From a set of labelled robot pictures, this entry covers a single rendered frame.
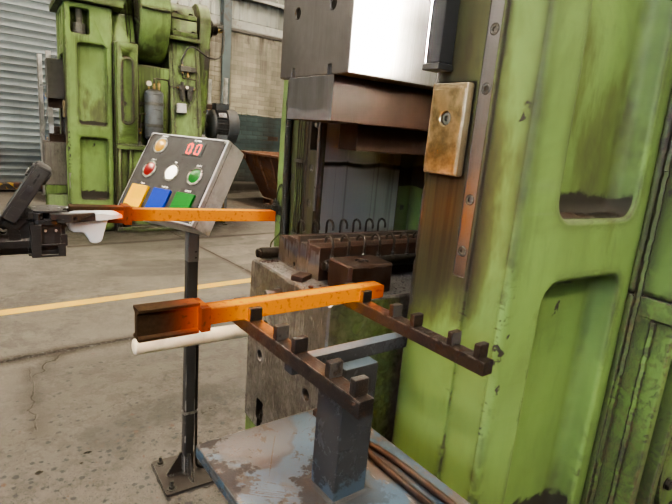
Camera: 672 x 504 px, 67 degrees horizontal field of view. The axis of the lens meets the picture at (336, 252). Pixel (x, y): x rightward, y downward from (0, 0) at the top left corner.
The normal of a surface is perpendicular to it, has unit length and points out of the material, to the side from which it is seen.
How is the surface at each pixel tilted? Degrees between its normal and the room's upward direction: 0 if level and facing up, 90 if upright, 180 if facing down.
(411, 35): 90
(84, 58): 89
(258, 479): 0
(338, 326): 90
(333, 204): 90
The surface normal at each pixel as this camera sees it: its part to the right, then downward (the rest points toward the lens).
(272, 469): 0.08, -0.97
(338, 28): -0.83, 0.06
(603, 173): 0.54, 0.22
